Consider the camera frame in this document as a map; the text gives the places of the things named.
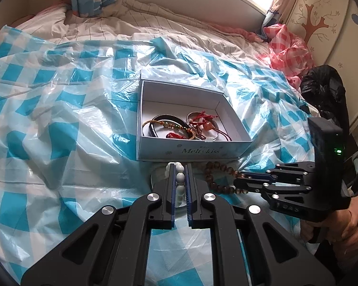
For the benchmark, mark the wardrobe with tree print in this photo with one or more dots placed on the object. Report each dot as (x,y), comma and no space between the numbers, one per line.
(331,20)

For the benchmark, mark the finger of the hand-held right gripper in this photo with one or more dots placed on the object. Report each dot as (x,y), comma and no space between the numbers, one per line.
(286,172)
(271,188)

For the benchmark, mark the blue checked plastic sheet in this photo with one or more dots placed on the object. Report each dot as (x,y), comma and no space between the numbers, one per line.
(62,110)

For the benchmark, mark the black bangle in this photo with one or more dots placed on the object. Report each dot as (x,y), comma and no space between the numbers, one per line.
(167,115)

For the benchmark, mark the beige printed curtain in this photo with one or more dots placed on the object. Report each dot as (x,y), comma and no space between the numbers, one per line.
(280,3)

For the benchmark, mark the pink blanket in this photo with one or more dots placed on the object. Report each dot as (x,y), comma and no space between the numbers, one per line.
(244,32)

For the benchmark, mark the black plastic bag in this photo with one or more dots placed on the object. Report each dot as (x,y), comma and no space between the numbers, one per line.
(319,86)

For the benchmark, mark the person's right hand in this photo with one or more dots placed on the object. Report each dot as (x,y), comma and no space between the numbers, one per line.
(353,226)

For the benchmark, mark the striped beige quilt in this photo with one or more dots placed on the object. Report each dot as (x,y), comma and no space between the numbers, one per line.
(137,20)

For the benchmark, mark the white cardboard box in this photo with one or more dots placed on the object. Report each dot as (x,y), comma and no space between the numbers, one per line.
(182,98)

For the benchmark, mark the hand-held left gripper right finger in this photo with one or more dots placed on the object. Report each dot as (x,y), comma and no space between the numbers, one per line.
(190,196)

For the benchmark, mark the silver bangle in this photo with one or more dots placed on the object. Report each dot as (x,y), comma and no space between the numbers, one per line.
(194,113)

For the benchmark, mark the pink checked plastic bag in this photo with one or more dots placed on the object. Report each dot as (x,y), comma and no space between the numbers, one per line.
(286,50)

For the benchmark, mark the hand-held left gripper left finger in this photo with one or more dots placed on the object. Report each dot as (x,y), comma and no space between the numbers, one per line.
(170,196)

